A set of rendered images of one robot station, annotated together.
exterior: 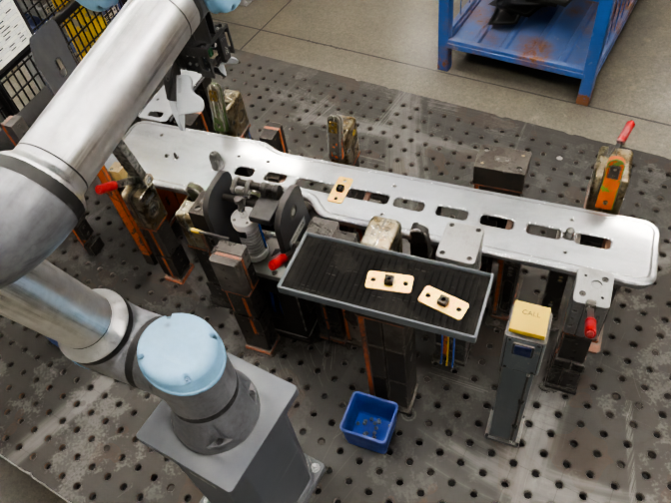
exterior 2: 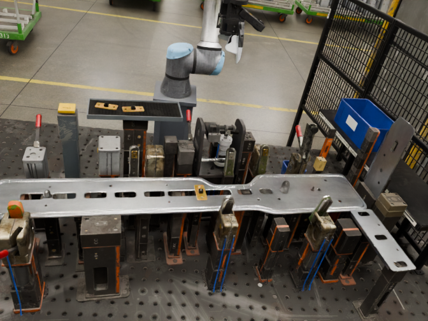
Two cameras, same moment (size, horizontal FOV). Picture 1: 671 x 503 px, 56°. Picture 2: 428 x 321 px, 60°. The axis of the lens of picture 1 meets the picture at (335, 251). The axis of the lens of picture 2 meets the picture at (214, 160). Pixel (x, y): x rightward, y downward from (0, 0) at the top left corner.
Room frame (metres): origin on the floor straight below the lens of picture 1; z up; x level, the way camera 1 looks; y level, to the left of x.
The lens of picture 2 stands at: (1.82, -0.80, 1.91)
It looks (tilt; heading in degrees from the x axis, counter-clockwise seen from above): 35 degrees down; 133
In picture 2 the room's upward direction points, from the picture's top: 11 degrees clockwise
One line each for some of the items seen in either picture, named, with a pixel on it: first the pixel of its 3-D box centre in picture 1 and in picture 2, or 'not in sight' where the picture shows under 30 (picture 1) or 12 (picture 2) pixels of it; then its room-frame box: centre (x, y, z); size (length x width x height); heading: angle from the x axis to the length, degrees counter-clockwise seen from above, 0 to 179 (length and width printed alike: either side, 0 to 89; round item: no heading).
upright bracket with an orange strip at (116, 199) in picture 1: (120, 205); (314, 175); (1.21, 0.53, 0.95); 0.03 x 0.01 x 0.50; 61
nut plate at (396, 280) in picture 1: (388, 279); (133, 107); (0.66, -0.09, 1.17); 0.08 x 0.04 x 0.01; 68
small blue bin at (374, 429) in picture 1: (370, 424); not in sight; (0.58, -0.01, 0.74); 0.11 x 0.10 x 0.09; 61
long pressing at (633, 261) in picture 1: (349, 191); (195, 194); (1.07, -0.06, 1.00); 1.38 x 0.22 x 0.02; 61
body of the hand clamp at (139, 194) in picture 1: (160, 234); (289, 186); (1.15, 0.45, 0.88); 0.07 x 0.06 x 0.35; 151
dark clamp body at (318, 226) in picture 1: (329, 283); (181, 181); (0.88, 0.03, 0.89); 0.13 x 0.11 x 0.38; 151
